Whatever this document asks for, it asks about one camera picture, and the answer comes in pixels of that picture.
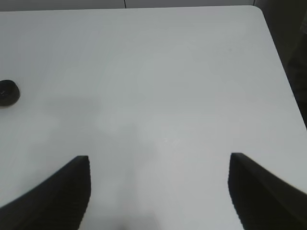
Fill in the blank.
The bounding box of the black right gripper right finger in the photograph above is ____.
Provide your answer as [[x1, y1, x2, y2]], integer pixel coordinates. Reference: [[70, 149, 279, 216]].
[[228, 153, 307, 230]]

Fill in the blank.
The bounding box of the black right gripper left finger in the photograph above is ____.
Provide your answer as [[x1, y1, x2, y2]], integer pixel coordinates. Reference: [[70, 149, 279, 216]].
[[0, 156, 91, 230]]

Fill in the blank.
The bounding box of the small black teacup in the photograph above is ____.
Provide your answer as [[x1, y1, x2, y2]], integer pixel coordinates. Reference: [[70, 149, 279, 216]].
[[0, 80, 20, 107]]

